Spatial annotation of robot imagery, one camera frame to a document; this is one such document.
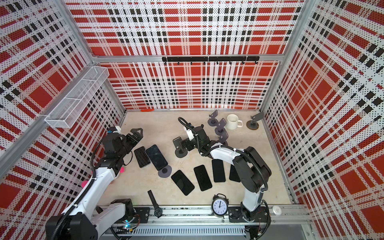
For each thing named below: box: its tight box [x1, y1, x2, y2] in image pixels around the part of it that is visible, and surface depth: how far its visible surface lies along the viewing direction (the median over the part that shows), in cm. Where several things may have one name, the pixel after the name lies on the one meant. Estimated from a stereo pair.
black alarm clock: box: [211, 193, 229, 219], surface depth 76 cm
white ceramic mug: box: [226, 114, 243, 130], surface depth 107 cm
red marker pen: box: [140, 108, 155, 112], surface depth 130 cm
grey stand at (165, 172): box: [158, 165, 172, 178], surface depth 90 cm
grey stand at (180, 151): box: [173, 136, 188, 159], surface depth 93 cm
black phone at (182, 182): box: [171, 169, 195, 196], surface depth 87 cm
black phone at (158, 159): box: [145, 144, 168, 171], surface depth 84 cm
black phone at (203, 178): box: [193, 164, 213, 192], surface depth 87 cm
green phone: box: [211, 159, 226, 183], surface depth 90 cm
